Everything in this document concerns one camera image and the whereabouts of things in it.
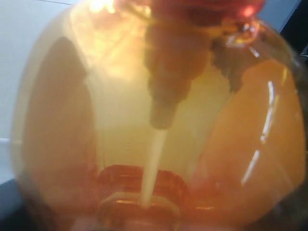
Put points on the orange soap pump bottle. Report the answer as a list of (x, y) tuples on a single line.
[(162, 115)]

